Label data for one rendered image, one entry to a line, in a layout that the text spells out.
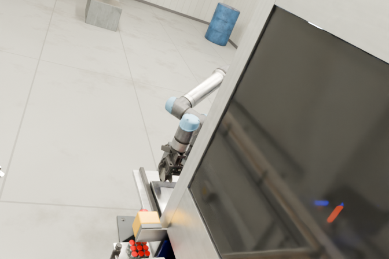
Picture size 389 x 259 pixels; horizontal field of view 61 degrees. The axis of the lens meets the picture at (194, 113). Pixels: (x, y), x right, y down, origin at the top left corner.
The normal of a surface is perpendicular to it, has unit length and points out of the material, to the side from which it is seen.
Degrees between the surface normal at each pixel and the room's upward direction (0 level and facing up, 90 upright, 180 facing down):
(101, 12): 90
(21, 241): 0
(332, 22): 90
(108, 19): 90
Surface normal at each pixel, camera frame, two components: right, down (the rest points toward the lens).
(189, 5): 0.27, 0.52
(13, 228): 0.36, -0.84
